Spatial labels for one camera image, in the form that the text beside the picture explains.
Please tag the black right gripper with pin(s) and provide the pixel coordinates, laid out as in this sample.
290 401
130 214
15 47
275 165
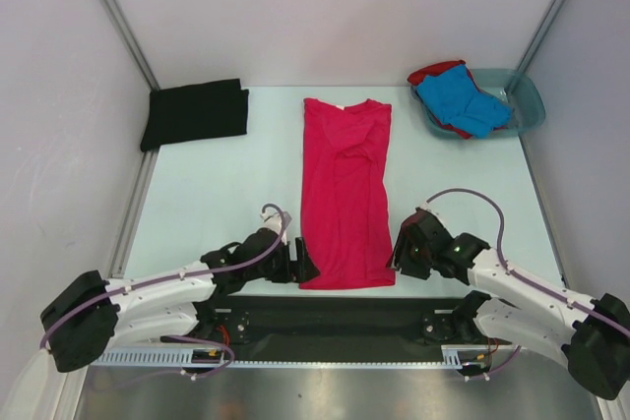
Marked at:
400 259

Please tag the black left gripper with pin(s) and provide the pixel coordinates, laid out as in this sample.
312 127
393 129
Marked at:
300 270

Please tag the pink t shirt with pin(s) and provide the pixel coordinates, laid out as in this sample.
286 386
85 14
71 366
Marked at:
344 215

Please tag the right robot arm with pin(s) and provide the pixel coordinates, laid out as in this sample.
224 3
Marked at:
588 336

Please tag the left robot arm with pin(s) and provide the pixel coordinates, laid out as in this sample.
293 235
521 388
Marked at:
94 314

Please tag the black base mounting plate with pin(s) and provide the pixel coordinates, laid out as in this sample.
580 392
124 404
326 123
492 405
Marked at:
245 319

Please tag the blue t shirt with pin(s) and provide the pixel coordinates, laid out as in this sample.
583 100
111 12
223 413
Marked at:
454 99

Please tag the red t shirt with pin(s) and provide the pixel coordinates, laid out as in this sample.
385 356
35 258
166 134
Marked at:
434 70

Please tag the folded black t shirt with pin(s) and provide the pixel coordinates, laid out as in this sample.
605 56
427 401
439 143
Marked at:
190 113

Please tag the teal plastic basin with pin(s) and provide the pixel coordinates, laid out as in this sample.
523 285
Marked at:
514 89

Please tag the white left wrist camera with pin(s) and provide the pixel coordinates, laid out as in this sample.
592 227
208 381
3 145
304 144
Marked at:
277 221

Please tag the aluminium front rail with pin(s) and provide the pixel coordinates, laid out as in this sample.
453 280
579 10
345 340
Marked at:
303 351

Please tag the right aluminium corner post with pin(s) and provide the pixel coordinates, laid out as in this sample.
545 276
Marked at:
542 30

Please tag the aluminium corner post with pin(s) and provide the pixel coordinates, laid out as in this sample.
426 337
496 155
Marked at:
130 41
542 30

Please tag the left aluminium corner post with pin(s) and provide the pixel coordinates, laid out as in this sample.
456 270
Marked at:
130 41

